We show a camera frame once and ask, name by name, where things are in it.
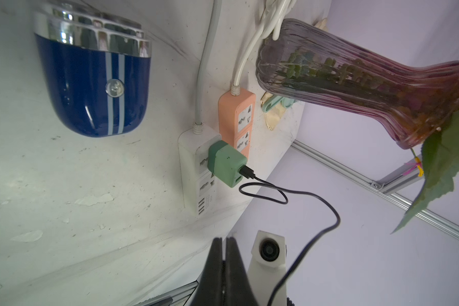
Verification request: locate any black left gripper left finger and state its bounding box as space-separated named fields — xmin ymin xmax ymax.
xmin=191 ymin=238 xmax=224 ymax=306

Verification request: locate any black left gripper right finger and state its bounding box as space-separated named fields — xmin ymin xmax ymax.
xmin=224 ymin=237 xmax=258 ymax=306

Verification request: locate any black usb cable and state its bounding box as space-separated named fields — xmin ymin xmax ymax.
xmin=238 ymin=165 xmax=341 ymax=306

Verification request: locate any green usb charger adapter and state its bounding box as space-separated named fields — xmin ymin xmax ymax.
xmin=207 ymin=140 xmax=248 ymax=187

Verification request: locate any blue electric shaver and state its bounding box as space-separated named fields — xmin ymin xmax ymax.
xmin=33 ymin=1 xmax=152 ymax=138

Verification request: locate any white power strip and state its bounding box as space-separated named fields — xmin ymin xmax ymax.
xmin=178 ymin=124 xmax=221 ymax=217

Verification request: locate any beige wooden board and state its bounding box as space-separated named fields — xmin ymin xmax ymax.
xmin=264 ymin=105 xmax=287 ymax=131

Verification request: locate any orange power strip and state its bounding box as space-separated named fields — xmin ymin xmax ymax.
xmin=218 ymin=89 xmax=256 ymax=158

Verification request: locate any green brush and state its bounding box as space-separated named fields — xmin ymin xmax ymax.
xmin=261 ymin=92 xmax=297 ymax=113

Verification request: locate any purple glass vase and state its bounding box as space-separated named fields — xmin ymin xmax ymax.
xmin=256 ymin=19 xmax=459 ymax=149

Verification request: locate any sunflower bouquet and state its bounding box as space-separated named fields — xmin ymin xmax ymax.
xmin=394 ymin=110 xmax=459 ymax=232

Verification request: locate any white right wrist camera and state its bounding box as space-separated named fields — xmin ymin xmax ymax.
xmin=247 ymin=230 xmax=286 ymax=305

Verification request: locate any white power plug cable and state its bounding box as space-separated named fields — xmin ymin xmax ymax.
xmin=229 ymin=0 xmax=297 ymax=96

